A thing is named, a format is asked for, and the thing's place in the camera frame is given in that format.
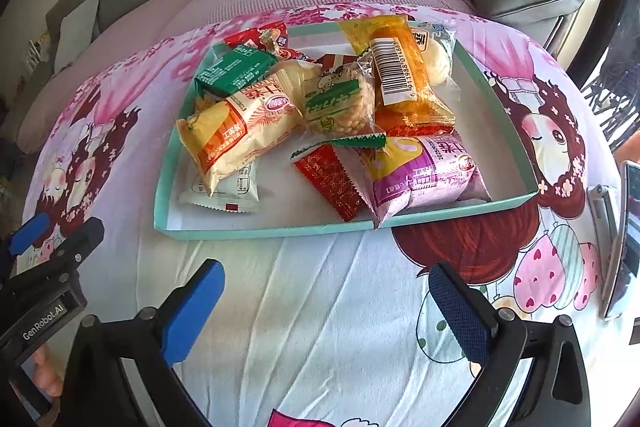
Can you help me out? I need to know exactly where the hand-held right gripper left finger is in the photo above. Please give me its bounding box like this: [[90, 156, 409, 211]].
[[60, 258, 227, 427]]

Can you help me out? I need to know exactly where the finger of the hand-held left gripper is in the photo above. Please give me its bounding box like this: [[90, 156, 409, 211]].
[[10, 217, 106, 280], [0, 212, 51, 258]]

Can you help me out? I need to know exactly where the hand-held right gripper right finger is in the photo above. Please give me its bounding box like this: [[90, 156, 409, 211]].
[[427, 261, 593, 427]]

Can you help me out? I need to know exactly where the white snack packet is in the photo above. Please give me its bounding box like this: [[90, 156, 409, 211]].
[[179, 159, 260, 214]]

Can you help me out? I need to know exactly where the teal shallow cardboard box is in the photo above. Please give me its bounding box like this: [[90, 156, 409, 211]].
[[152, 19, 540, 242]]

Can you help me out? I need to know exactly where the pink purple bread packet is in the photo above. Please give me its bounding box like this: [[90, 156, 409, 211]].
[[357, 133, 493, 228]]

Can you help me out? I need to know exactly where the yellow bread packet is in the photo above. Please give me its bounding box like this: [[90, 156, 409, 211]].
[[175, 61, 323, 196]]

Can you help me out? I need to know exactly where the red patterned packet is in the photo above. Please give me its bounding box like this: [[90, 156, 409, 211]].
[[291, 107, 457, 224]]

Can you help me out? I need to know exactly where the small green packet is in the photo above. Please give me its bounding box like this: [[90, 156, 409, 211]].
[[194, 46, 278, 96]]

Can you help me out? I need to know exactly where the clear puffed cake packet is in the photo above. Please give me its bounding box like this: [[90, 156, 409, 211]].
[[299, 61, 388, 148]]

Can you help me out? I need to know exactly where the orange cake packet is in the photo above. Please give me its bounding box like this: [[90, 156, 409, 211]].
[[339, 16, 457, 128]]

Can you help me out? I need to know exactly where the clear steamed bun packet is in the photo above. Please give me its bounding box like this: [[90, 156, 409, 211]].
[[410, 21, 458, 88]]

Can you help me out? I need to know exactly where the red twisted snack packet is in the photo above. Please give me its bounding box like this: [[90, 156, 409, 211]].
[[223, 21, 313, 64]]

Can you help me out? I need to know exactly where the dark red bar packet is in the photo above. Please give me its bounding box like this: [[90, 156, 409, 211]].
[[315, 53, 363, 72]]

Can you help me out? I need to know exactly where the person's left hand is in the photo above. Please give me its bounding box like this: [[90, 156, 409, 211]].
[[31, 343, 65, 399]]

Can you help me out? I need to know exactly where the pink printed blanket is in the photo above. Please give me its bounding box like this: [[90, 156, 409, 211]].
[[22, 4, 640, 427]]

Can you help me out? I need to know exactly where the silver phone stand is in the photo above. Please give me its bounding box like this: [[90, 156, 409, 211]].
[[587, 184, 621, 233]]

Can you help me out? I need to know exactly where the silver metal object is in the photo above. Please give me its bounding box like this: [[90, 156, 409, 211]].
[[602, 159, 640, 320]]

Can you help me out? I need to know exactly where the white cushion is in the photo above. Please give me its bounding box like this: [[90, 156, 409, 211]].
[[52, 0, 101, 74]]

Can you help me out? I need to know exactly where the black metal chair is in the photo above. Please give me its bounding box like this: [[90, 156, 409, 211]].
[[582, 52, 640, 148]]

